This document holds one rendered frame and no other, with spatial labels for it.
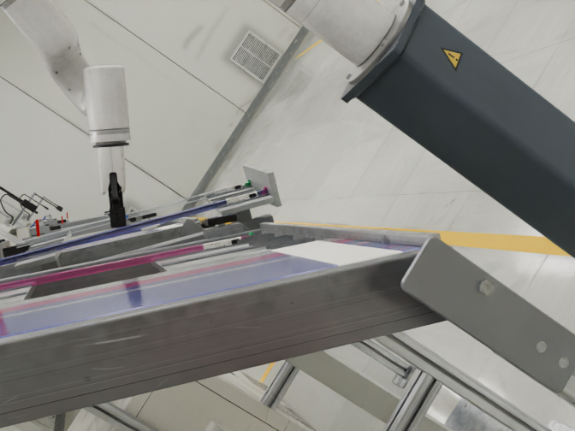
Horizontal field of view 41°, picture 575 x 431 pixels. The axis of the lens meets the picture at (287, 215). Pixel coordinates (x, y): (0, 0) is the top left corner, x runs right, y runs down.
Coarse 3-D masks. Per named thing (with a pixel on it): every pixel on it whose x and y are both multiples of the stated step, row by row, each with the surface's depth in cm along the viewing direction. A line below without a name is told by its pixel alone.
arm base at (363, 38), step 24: (312, 0) 141; (336, 0) 141; (360, 0) 143; (312, 24) 144; (336, 24) 142; (360, 24) 142; (384, 24) 143; (336, 48) 147; (360, 48) 144; (384, 48) 140; (360, 72) 145
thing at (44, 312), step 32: (256, 256) 87; (288, 256) 81; (320, 256) 76; (352, 256) 71; (384, 256) 68; (96, 288) 83; (128, 288) 77; (160, 288) 72; (192, 288) 68; (224, 288) 64; (0, 320) 70; (32, 320) 66; (64, 320) 62
